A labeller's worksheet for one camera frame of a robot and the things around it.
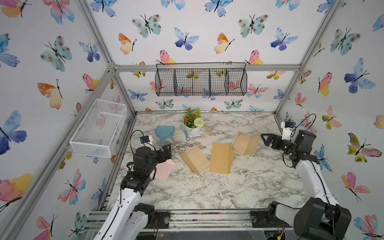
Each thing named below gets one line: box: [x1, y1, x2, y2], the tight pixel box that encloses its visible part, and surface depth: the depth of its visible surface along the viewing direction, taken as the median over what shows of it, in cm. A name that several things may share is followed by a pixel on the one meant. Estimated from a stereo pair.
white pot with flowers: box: [182, 106, 210, 137], surface depth 98 cm
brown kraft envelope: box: [210, 142, 236, 175], surface depth 98 cm
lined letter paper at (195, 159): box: [178, 145, 210, 174], surface depth 98 cm
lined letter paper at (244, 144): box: [231, 131, 261, 156], surface depth 104 cm
